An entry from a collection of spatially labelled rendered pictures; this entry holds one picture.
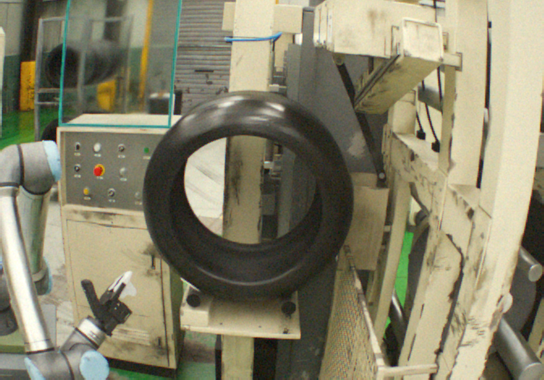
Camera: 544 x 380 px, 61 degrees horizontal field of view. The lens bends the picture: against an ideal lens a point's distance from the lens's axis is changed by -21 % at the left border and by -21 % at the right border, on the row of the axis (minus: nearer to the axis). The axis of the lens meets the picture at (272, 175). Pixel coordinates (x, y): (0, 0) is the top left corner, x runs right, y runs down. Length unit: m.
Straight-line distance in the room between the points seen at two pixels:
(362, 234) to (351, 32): 0.87
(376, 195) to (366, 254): 0.21
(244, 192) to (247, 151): 0.14
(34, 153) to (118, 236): 1.06
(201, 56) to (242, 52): 9.33
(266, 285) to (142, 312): 1.08
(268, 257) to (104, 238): 0.87
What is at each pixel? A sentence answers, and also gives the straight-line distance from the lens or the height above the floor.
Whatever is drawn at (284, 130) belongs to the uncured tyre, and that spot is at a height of 1.41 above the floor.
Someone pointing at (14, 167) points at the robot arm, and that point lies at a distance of 1.42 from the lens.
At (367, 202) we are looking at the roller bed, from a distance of 1.85.
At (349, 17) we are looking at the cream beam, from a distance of 1.21.
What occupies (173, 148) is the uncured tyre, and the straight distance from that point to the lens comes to 1.49.
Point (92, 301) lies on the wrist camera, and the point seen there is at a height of 0.96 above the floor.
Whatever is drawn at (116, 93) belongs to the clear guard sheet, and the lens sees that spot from 2.30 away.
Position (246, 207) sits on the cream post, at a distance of 1.90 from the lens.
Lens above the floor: 1.66
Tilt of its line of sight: 14 degrees down
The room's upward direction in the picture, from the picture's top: 4 degrees clockwise
